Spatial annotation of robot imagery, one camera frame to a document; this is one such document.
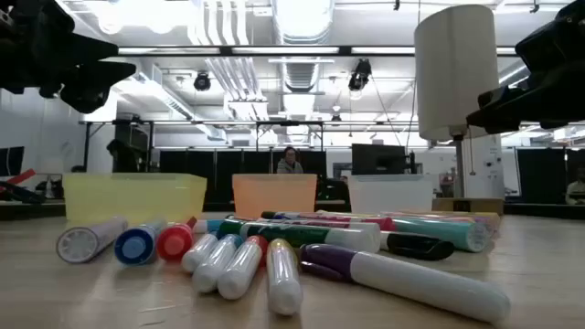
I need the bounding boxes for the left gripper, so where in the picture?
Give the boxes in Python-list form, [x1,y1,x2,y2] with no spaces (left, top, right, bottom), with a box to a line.
[0,0,138,115]

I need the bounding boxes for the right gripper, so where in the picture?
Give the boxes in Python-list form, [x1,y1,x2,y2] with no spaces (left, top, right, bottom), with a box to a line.
[465,0,585,135]

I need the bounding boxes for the pink chunky highlighter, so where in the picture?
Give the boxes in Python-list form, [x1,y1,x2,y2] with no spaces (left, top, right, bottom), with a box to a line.
[381,210,485,225]

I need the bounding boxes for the green chunky highlighter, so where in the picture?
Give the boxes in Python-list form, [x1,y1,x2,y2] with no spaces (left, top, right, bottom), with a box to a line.
[390,217,489,254]

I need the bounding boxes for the red Expo marker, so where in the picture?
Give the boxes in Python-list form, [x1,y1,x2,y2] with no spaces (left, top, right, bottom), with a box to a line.
[261,210,398,232]

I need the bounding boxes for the purple cap SKK marker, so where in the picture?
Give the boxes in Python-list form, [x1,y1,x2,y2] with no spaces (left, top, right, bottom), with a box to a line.
[299,243,512,325]

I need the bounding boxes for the green Expo marker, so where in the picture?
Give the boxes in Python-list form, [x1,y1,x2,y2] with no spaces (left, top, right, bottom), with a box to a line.
[216,218,382,254]

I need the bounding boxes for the white shade wooden table lamp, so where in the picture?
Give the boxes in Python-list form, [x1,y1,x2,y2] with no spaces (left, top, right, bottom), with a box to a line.
[413,4,506,216]

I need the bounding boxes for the person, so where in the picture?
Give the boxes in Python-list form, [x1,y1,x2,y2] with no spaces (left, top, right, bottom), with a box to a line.
[106,139,152,174]
[565,166,585,206]
[276,145,304,175]

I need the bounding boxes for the white pillar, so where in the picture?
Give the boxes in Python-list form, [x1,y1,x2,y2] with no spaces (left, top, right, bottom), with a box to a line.
[461,134,506,200]

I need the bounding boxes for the black ceiling spotlight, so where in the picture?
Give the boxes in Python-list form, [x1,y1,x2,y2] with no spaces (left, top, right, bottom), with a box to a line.
[347,58,373,92]
[193,70,212,92]

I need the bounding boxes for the black computer monitor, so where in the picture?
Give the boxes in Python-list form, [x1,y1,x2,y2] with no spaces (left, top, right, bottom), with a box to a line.
[0,145,26,177]
[351,143,408,175]

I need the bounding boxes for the yellow translucent plastic bin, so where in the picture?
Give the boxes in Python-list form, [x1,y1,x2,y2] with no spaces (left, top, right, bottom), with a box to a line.
[62,172,207,225]

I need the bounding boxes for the red and black tool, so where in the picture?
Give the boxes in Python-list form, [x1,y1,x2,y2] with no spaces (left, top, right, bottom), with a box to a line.
[0,168,46,205]

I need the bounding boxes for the black partition panels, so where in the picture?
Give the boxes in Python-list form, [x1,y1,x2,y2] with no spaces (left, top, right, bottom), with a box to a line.
[158,149,328,205]

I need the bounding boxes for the clear plastic bin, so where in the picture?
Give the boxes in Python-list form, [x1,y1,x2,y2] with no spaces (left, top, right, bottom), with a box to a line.
[347,174,435,215]

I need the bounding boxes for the orange translucent plastic bin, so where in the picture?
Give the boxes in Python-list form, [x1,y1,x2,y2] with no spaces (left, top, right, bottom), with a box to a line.
[231,173,318,219]

